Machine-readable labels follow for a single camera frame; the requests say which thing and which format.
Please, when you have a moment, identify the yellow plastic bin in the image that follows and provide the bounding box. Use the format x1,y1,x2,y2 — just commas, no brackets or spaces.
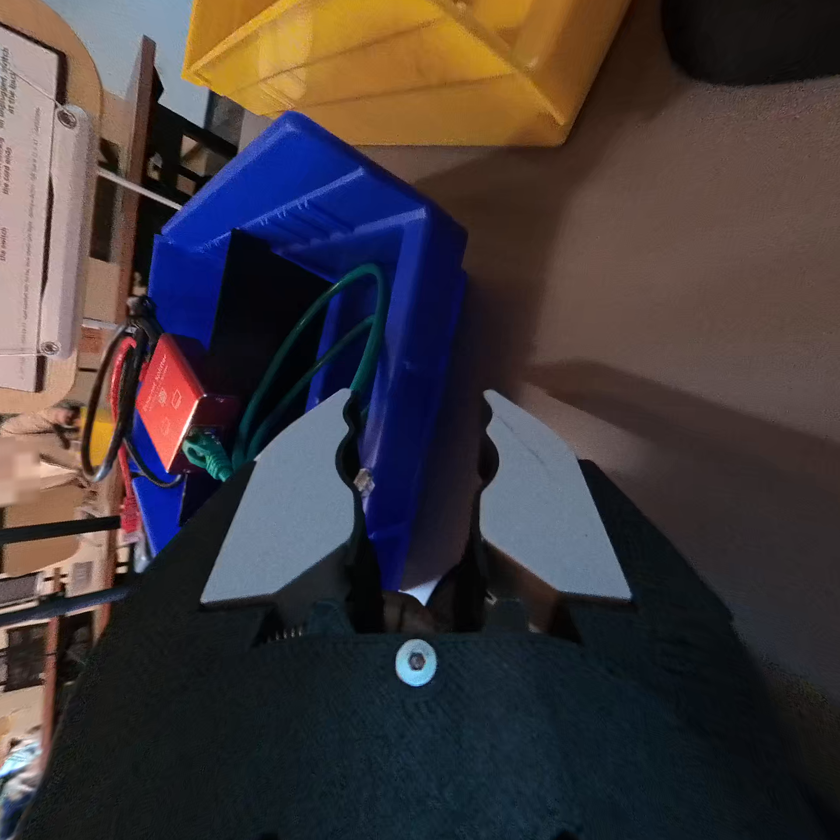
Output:
182,0,634,148

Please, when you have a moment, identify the blue plastic bin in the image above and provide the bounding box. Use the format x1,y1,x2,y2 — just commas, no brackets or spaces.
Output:
128,110,470,592

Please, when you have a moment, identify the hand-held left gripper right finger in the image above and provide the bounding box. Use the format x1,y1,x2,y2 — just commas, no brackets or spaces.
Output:
453,389,634,634

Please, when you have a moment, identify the black rounded object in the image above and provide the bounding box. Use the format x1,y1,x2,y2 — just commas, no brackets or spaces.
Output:
659,0,840,85

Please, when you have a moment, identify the black cable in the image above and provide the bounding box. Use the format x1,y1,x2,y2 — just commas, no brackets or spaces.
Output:
82,295,185,490

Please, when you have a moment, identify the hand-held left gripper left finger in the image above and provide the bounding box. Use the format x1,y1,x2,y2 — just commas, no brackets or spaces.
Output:
199,387,385,634

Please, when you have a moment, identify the red network cable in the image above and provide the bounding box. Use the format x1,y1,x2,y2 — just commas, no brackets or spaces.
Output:
108,331,148,542

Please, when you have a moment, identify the red splitter box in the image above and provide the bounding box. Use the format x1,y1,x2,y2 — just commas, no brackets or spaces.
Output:
136,333,242,475

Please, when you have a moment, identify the white sign stand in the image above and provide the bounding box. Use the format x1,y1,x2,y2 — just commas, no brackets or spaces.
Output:
0,23,93,395

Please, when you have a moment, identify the background storage rack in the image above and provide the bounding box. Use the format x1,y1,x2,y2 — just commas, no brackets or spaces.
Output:
0,36,237,697

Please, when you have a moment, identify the green network cable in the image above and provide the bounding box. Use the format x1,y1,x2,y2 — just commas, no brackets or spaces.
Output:
182,264,388,496

